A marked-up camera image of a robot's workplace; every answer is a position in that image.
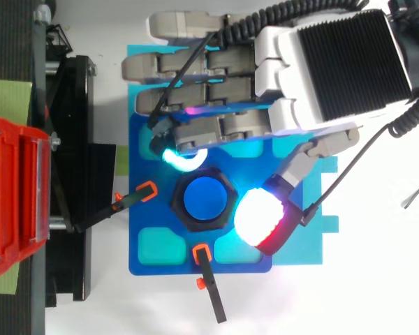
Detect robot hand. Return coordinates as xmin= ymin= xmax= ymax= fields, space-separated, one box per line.
xmin=120 ymin=9 xmax=415 ymax=258

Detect large black nut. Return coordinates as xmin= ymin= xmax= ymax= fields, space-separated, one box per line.
xmin=170 ymin=167 xmax=238 ymax=233

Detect turquoise plate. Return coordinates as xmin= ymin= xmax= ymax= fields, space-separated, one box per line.
xmin=126 ymin=43 xmax=340 ymax=267

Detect blue plate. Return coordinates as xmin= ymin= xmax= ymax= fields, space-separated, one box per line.
xmin=128 ymin=110 xmax=274 ymax=277

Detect black-and-orange clip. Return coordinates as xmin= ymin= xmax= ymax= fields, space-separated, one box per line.
xmin=191 ymin=244 xmax=228 ymax=325
xmin=72 ymin=181 xmax=159 ymax=235

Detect black stand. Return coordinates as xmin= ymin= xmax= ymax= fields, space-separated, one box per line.
xmin=0 ymin=0 xmax=127 ymax=335

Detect red bin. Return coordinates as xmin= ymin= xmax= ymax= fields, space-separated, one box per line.
xmin=0 ymin=113 xmax=52 ymax=284

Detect thin black cable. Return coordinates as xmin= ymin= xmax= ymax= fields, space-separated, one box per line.
xmin=147 ymin=33 xmax=216 ymax=128
xmin=300 ymin=124 xmax=390 ymax=227
xmin=400 ymin=174 xmax=419 ymax=211

